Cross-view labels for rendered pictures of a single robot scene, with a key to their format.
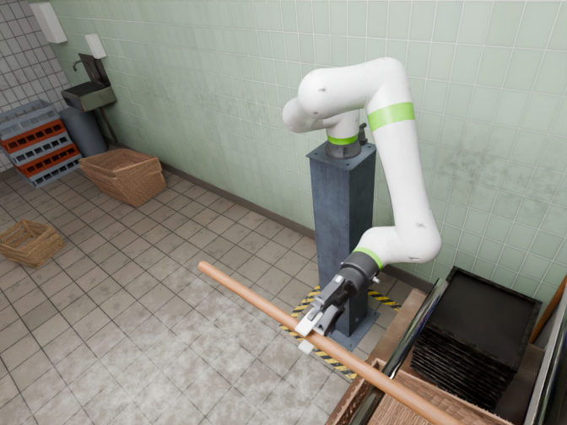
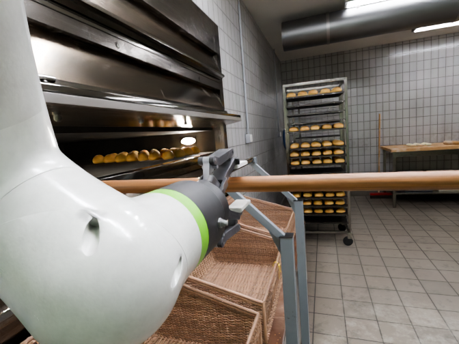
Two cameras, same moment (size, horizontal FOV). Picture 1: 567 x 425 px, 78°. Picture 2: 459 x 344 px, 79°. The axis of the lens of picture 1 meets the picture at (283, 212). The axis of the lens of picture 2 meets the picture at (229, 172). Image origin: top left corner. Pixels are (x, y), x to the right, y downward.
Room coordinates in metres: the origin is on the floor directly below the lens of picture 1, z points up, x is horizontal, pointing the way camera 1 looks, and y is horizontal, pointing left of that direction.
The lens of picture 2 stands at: (0.92, -0.26, 1.29)
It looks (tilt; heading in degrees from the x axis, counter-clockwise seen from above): 7 degrees down; 154
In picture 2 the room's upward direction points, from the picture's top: 5 degrees counter-clockwise
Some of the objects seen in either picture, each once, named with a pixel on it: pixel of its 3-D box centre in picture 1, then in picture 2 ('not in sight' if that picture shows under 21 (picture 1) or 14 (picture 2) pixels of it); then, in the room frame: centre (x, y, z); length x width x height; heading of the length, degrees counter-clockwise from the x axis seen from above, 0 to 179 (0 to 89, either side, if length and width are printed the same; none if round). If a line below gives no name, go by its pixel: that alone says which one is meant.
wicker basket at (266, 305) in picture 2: not in sight; (224, 263); (-0.16, 0.21, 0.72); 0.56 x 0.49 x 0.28; 135
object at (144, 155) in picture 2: not in sight; (149, 153); (-1.06, 0.11, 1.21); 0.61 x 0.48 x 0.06; 45
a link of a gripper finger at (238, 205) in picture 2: (310, 340); (238, 205); (0.46, -0.02, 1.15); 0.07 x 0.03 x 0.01; 135
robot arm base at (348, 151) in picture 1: (350, 137); not in sight; (1.29, -0.32, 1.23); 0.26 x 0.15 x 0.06; 133
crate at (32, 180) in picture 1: (51, 166); not in sight; (3.81, 2.62, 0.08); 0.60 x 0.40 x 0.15; 137
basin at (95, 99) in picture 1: (93, 105); not in sight; (3.83, 1.85, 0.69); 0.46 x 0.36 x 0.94; 45
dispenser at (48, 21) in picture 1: (48, 22); not in sight; (4.27, 2.11, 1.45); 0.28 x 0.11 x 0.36; 45
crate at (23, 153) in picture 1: (36, 143); not in sight; (3.80, 2.63, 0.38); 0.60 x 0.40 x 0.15; 133
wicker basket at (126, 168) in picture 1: (121, 165); not in sight; (3.09, 1.50, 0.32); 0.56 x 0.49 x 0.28; 53
